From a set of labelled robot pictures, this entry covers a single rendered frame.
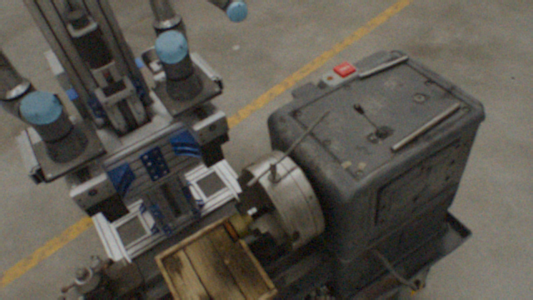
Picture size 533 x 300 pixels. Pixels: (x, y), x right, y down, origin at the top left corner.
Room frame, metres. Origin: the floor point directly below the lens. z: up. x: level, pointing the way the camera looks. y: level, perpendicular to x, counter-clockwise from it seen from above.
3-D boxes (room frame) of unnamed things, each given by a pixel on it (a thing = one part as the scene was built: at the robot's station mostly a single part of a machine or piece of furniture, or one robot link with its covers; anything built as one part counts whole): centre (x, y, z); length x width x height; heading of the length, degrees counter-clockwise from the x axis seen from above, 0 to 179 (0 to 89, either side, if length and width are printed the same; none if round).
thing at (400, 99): (1.00, -0.36, 1.06); 0.59 x 0.48 x 0.39; 114
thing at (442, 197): (1.00, -0.36, 0.43); 0.60 x 0.48 x 0.86; 114
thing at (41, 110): (1.19, 0.73, 1.33); 0.13 x 0.12 x 0.14; 47
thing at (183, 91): (1.40, 0.28, 1.21); 0.15 x 0.15 x 0.10
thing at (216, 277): (0.71, 0.26, 0.89); 0.36 x 0.30 x 0.04; 24
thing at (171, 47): (1.41, 0.28, 1.33); 0.13 x 0.12 x 0.14; 4
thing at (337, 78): (1.20, -0.30, 1.23); 0.13 x 0.08 x 0.05; 114
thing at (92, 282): (0.65, 0.60, 1.13); 0.08 x 0.08 x 0.03
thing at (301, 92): (1.14, -0.17, 1.24); 0.09 x 0.08 x 0.03; 114
